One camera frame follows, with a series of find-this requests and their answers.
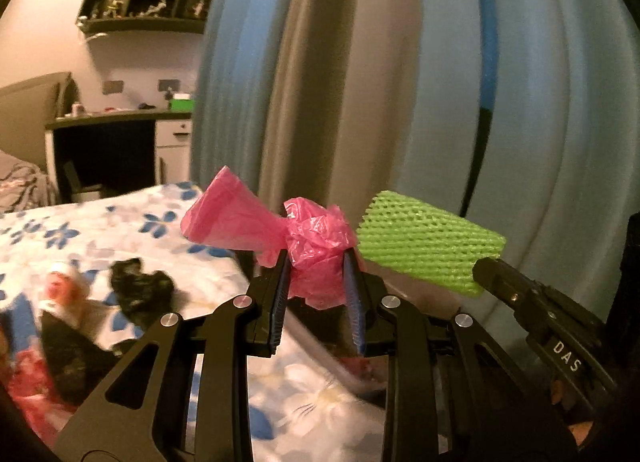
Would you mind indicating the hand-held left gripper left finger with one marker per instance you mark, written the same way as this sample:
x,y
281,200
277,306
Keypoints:
x,y
280,292

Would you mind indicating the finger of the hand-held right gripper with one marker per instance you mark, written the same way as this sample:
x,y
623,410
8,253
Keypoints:
x,y
505,287

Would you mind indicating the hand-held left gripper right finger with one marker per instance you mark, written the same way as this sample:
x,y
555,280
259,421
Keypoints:
x,y
354,302

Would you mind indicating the grey plastic bin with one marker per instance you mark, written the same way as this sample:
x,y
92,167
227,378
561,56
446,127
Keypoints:
x,y
320,344

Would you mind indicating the pink plastic bag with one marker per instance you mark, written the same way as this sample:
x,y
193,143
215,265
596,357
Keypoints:
x,y
310,242

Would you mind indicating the green foam net sleeve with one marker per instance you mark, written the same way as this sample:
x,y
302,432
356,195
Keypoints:
x,y
425,237

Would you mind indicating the black crumpled plastic bag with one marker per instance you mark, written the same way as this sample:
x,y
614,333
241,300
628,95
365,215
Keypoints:
x,y
140,292

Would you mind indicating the blue floral bed sheet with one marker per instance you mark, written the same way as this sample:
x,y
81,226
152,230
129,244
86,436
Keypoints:
x,y
125,232

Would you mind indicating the white drawer cabinet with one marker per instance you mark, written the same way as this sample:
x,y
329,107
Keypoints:
x,y
172,141

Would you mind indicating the blue grey curtain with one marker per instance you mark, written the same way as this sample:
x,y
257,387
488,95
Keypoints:
x,y
450,91

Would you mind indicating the green box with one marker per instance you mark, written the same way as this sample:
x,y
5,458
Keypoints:
x,y
181,103

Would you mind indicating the dark cloth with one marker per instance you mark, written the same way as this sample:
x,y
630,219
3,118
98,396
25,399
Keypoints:
x,y
75,357

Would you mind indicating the crumpled white pink wrapper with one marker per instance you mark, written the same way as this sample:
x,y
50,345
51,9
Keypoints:
x,y
62,287

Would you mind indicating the dark desk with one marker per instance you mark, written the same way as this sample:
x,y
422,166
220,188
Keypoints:
x,y
110,141

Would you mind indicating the red floral packet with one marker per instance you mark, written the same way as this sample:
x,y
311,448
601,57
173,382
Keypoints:
x,y
35,392

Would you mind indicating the grey patterned blanket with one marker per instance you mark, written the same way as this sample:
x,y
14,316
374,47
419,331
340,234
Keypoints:
x,y
22,181

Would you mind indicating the beige headboard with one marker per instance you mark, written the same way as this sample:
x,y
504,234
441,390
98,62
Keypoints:
x,y
30,111

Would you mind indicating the grey wall outlet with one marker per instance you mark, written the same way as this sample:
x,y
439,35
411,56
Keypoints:
x,y
167,85
113,86

